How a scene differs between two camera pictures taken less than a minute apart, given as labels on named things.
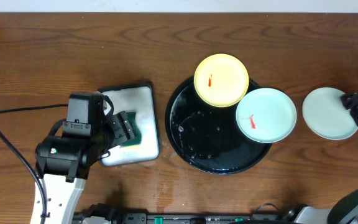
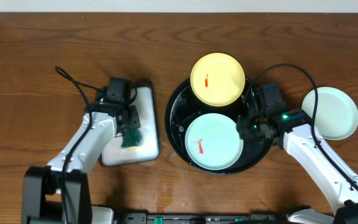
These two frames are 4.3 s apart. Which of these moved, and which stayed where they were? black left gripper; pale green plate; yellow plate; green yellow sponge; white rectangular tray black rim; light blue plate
Moved: black left gripper; light blue plate
Stayed: green yellow sponge; pale green plate; yellow plate; white rectangular tray black rim
